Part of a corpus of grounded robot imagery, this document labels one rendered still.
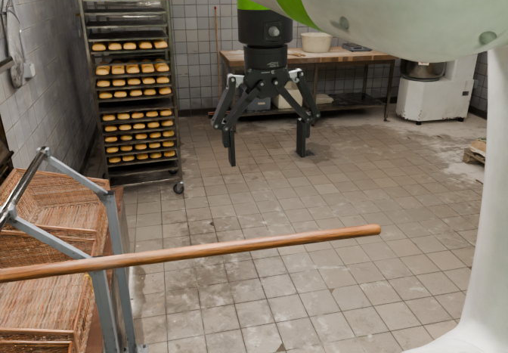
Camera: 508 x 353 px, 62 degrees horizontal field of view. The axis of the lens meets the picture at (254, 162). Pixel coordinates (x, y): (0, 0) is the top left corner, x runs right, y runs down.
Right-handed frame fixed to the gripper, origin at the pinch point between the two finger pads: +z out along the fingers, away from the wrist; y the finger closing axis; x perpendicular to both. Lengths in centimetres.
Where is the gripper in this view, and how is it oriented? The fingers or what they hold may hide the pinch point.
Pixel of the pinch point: (267, 153)
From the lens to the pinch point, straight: 80.3
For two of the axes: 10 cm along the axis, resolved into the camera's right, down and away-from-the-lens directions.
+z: 0.2, 9.1, 4.1
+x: -2.5, -3.9, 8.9
